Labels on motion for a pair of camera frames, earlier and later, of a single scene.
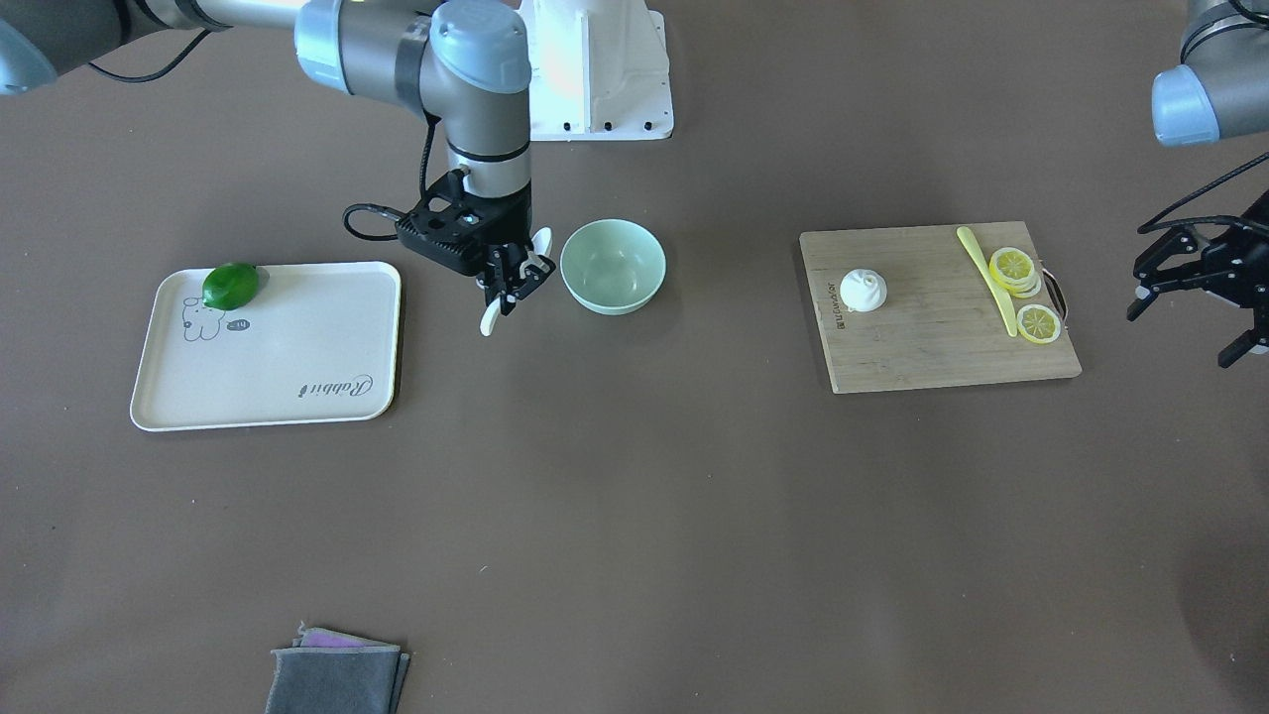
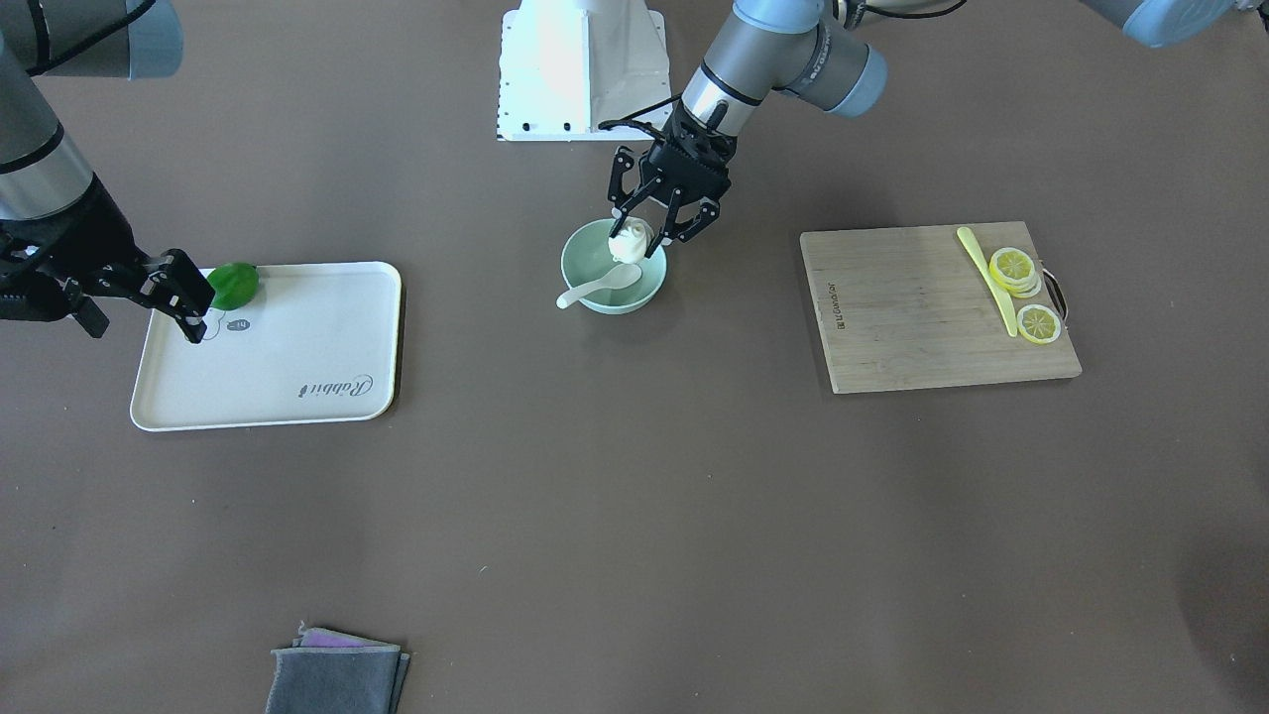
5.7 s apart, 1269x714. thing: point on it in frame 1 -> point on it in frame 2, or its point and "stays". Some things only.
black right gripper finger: x=501 y=277 -> x=194 y=328
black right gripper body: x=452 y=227 -> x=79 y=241
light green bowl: x=612 y=266 stays
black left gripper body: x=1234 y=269 -> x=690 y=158
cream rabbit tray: x=316 y=342 stays
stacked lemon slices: x=1014 y=270 stays
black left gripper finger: x=1144 y=298 -> x=640 y=199
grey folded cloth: x=326 y=671 stays
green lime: x=230 y=286 stays
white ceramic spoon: x=535 y=259 -> x=624 y=277
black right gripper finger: x=534 y=276 -> x=178 y=284
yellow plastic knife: x=968 y=240 stays
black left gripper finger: x=1257 y=335 -> x=670 y=226
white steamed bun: x=863 y=290 -> x=632 y=242
